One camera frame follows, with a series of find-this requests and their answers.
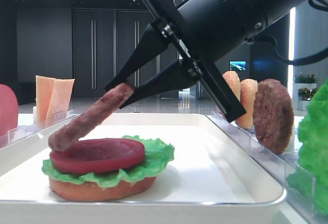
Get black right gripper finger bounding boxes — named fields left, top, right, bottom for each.
left=105, top=19, right=177, bottom=91
left=120, top=60, right=200, bottom=109

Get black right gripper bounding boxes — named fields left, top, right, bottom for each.
left=143, top=0, right=304, bottom=121

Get brown meat patty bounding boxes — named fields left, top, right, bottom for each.
left=253, top=79, right=294, bottom=154
left=48, top=83, right=134, bottom=152

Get green lettuce on tray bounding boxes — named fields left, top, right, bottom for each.
left=42, top=135, right=175, bottom=188

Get brown meat patty in rack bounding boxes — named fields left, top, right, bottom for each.
left=253, top=79, right=294, bottom=154

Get red tomato slice on tray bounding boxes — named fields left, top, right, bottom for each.
left=50, top=138, right=145, bottom=174

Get orange cheese slice outer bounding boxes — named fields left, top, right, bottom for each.
left=35, top=75, right=56, bottom=123

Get orange cheese slice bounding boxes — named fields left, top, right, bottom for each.
left=35, top=75, right=56, bottom=123
left=45, top=79, right=75, bottom=127

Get orange cheese slice inner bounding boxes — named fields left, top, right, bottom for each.
left=45, top=79, right=75, bottom=127

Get red tomato slice in rack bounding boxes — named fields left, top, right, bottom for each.
left=0, top=84, right=18, bottom=136

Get green lettuce leaf in rack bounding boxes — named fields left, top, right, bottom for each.
left=287, top=83, right=327, bottom=216

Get bun slice inner right rack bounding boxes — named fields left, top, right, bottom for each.
left=222, top=71, right=241, bottom=101

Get bun slice rack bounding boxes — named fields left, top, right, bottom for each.
left=236, top=79, right=258, bottom=129
left=222, top=71, right=241, bottom=101

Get dark double door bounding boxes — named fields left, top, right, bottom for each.
left=72, top=9, right=153, bottom=98

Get bun slice outer right rack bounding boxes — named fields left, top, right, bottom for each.
left=236, top=79, right=258, bottom=129

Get potted plants in planter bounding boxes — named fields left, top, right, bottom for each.
left=292, top=72, right=318, bottom=111

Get silver metal tray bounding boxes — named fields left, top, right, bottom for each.
left=1, top=113, right=286, bottom=223

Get bottom bun on tray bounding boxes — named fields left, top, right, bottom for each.
left=49, top=177, right=156, bottom=202

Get small wall screen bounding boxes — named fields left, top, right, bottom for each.
left=229, top=61, right=246, bottom=72

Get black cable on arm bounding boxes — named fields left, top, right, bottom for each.
left=252, top=0, right=328, bottom=66

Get clear right rack rail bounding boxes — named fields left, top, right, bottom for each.
left=209, top=111, right=327, bottom=223

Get clear rack rail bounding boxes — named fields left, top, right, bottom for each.
left=1, top=110, right=74, bottom=149
left=209, top=111, right=327, bottom=223

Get clear left rack rail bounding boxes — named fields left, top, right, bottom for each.
left=1, top=110, right=74, bottom=149

